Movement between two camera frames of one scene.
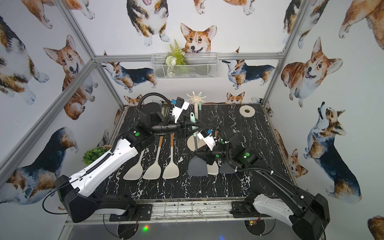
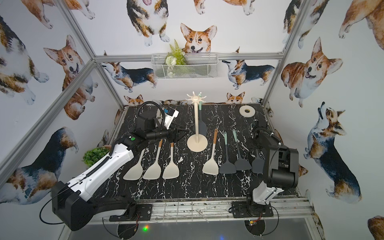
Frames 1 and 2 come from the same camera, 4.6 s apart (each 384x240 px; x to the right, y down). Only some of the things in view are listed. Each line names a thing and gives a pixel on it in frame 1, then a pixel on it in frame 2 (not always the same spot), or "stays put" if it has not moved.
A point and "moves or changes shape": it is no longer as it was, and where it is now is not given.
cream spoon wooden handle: x=135 y=172 stays put
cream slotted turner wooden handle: x=212 y=169 stays put
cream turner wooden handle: x=172 y=170 stays put
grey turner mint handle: x=197 y=165 moves or changes shape
